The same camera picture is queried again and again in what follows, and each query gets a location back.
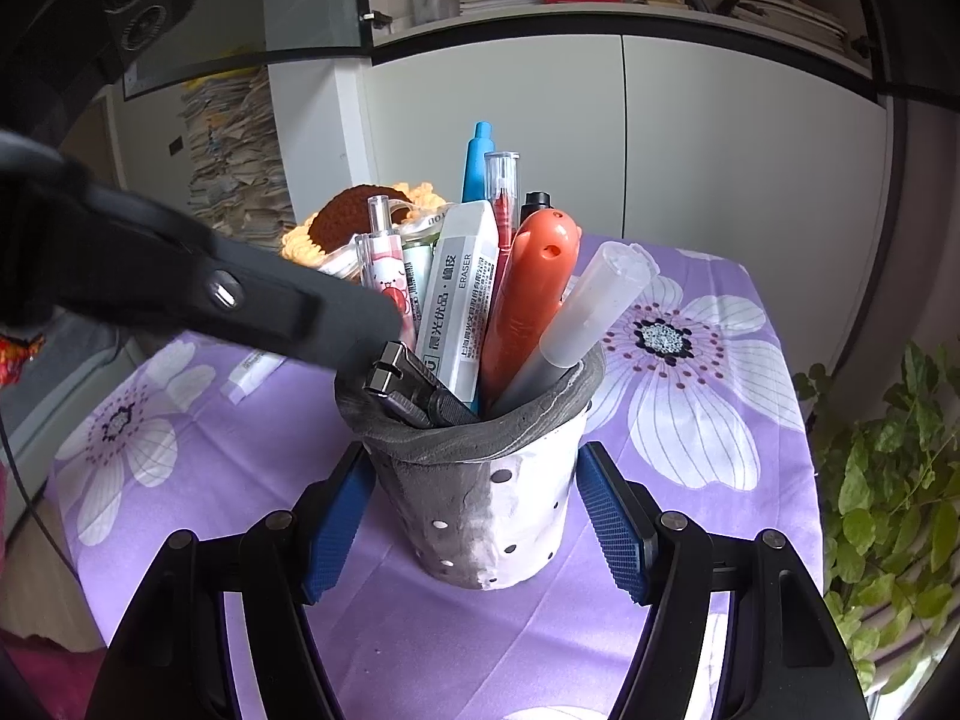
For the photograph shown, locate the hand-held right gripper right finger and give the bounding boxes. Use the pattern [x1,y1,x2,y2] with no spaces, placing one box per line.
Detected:
[576,441,871,720]

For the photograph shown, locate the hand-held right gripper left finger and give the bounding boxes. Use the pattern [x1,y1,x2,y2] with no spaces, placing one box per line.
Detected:
[84,441,376,720]

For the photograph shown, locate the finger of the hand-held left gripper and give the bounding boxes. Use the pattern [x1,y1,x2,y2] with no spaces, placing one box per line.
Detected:
[195,240,404,374]

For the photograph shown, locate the pink patterned pen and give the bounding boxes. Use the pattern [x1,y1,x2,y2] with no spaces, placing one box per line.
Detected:
[356,195,417,346]

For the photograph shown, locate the pale green pen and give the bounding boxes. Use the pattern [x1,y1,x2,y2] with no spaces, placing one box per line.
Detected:
[401,232,436,350]

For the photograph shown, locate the grey perforated pen holder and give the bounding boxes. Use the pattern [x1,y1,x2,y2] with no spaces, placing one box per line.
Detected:
[334,349,607,592]

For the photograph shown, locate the black craft knife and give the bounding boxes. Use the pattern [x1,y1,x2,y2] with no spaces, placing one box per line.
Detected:
[364,341,481,428]

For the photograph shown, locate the white eraser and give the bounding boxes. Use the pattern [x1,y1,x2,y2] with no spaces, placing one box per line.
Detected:
[416,200,500,404]

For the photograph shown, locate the orange utility knife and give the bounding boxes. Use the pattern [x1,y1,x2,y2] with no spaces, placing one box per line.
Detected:
[478,208,582,406]

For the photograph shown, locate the frosted grey pen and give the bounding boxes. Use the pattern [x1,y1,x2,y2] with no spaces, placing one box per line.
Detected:
[491,241,661,417]

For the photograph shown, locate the blue pen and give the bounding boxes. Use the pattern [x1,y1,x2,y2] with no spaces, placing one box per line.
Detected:
[461,121,496,203]

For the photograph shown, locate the red gel pen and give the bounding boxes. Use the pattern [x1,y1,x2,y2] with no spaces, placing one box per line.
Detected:
[484,151,522,256]

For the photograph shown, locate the clear wrap with ribbon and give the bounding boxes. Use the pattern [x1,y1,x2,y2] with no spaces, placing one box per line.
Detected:
[322,210,451,282]

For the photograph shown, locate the white correction pen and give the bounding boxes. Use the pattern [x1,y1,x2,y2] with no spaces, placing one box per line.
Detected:
[225,349,286,402]

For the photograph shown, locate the purple floral tablecloth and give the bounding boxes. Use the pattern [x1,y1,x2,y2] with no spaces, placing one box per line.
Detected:
[49,232,826,720]

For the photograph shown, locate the crochet sunflower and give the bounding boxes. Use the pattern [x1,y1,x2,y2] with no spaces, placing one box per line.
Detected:
[281,181,458,275]

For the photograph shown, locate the tall stacks of papers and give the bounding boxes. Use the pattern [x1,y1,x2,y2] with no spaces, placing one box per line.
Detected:
[180,67,297,245]

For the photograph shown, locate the glass bookcase door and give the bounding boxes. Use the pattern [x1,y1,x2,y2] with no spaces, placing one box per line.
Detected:
[120,0,372,102]
[847,0,960,113]

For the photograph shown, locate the green leafy plant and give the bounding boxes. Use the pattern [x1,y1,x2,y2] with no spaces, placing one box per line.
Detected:
[795,341,960,698]

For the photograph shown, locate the person's pink clothing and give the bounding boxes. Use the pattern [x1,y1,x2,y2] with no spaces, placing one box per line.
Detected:
[0,626,106,720]

